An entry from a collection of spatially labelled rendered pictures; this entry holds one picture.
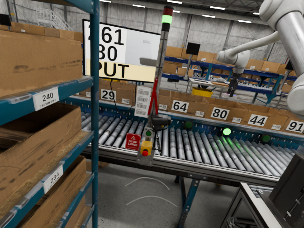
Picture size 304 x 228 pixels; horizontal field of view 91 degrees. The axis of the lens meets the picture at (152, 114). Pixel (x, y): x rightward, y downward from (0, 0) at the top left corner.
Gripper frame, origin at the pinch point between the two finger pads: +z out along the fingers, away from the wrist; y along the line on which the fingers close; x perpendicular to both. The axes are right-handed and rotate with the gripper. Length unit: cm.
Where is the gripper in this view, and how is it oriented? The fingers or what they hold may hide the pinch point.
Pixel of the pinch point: (230, 93)
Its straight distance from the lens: 173.2
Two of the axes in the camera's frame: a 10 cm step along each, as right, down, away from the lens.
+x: -9.8, -1.7, 0.4
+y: 1.0, -3.7, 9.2
